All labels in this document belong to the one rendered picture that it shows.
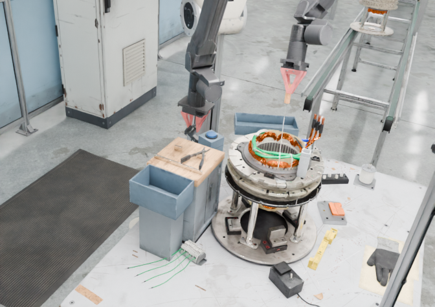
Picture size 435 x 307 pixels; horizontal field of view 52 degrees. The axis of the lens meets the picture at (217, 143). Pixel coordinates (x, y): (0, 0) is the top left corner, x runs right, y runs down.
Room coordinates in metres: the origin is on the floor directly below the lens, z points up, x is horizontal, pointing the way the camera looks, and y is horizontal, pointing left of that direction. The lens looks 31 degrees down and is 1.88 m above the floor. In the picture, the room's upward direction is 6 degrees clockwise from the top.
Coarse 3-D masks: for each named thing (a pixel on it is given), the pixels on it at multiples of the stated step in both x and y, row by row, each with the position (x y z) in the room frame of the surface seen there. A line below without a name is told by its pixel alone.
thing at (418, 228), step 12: (432, 180) 0.89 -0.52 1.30; (432, 192) 0.88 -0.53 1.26; (432, 204) 0.87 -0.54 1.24; (420, 216) 0.88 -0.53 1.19; (420, 228) 0.88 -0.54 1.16; (408, 240) 0.89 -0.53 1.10; (420, 240) 0.88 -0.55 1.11; (408, 252) 0.88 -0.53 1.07; (396, 264) 0.89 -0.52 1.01; (408, 264) 0.87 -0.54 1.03; (396, 276) 0.89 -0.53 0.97; (396, 288) 0.87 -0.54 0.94; (384, 300) 0.89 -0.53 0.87
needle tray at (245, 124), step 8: (240, 120) 1.60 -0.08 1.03; (248, 120) 1.60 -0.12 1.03; (256, 120) 1.60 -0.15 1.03; (264, 120) 1.60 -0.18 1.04; (272, 120) 1.61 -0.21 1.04; (280, 120) 1.61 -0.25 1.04; (288, 120) 1.61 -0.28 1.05; (240, 128) 1.50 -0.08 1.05; (248, 128) 1.50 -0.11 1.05; (256, 128) 1.50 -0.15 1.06; (264, 128) 1.50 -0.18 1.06; (272, 128) 1.50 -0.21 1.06; (280, 128) 1.50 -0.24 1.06; (288, 128) 1.51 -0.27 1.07; (296, 128) 1.53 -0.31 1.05; (296, 136) 1.51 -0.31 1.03
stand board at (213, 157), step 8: (168, 144) 1.30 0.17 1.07; (176, 144) 1.31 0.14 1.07; (184, 144) 1.31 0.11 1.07; (192, 144) 1.32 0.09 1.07; (200, 144) 1.33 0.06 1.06; (160, 152) 1.25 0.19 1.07; (168, 152) 1.26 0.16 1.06; (176, 152) 1.26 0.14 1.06; (184, 152) 1.27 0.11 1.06; (192, 152) 1.27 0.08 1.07; (208, 152) 1.28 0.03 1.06; (216, 152) 1.28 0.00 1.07; (224, 152) 1.29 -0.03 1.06; (152, 160) 1.20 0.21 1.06; (160, 160) 1.20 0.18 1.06; (176, 160) 1.21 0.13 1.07; (192, 160) 1.22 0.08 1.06; (200, 160) 1.23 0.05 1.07; (208, 160) 1.23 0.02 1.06; (216, 160) 1.24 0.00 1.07; (168, 168) 1.16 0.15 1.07; (176, 168) 1.17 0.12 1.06; (208, 168) 1.18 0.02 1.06; (184, 176) 1.13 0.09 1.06; (192, 176) 1.13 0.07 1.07; (200, 176) 1.14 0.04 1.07
